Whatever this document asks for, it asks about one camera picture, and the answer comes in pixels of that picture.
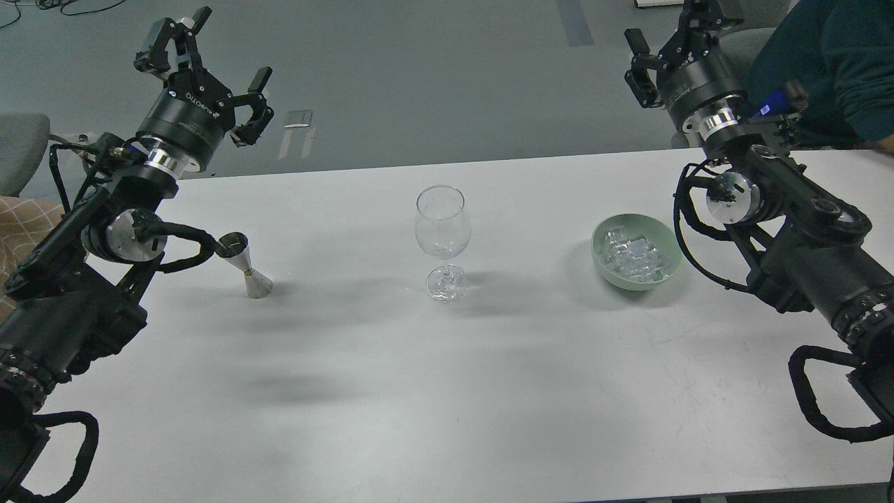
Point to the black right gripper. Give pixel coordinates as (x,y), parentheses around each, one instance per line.
(702,95)

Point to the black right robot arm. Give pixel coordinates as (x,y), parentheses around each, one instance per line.
(747,217)

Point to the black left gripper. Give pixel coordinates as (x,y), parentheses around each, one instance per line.
(188,114)

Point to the metal floor plate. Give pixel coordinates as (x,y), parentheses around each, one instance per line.
(298,119)

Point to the steel cocktail jigger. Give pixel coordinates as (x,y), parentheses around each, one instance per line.
(234,249)

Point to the beige checked cushion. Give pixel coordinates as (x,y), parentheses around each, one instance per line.
(24,223)

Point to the clear ice cubes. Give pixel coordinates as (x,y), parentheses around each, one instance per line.
(635,259)

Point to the clear wine glass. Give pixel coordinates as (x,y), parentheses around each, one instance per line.
(443,230)

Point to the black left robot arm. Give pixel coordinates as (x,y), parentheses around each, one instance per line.
(77,294)

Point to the person in teal sweater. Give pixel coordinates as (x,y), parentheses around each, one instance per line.
(842,53)

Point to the green bowl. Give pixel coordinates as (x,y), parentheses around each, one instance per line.
(637,224)

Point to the grey office chair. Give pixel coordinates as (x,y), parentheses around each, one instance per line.
(24,139)

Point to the grey chair at right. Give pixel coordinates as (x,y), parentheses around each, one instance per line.
(742,43)

